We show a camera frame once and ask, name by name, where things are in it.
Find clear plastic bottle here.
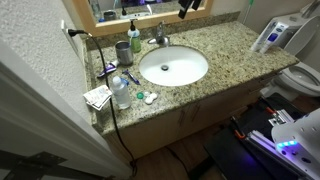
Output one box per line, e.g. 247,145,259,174
110,75,132,110

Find chrome sink faucet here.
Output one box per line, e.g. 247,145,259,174
147,20,171,47

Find white oval sink basin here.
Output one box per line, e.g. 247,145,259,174
138,45,210,88

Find green tipped white stick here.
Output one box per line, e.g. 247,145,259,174
242,0,256,25

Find green soap pump dispenser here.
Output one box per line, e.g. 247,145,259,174
127,18,142,54

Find grey metal tumbler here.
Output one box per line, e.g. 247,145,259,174
114,40,135,66

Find white tube blue cap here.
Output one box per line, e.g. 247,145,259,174
259,22,290,55

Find wooden framed mirror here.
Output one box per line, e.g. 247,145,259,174
71,0,215,38

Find white contact lens case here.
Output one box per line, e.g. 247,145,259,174
143,90,159,106

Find black power plug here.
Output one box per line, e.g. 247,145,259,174
67,28,89,37

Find beige vanity cabinet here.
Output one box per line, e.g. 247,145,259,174
105,71,284,165

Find white paper packets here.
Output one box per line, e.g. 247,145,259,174
82,84,113,112

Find white toilet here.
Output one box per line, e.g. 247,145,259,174
259,13,320,103

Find black robot cart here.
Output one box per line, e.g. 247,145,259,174
203,93,320,180

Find white door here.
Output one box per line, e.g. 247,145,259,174
0,39,133,180

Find white wall outlet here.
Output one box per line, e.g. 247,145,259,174
60,19,81,57

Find black power cable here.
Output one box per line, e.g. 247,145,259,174
83,31,138,178

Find black door hinge bracket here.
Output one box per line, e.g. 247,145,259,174
0,149,114,180

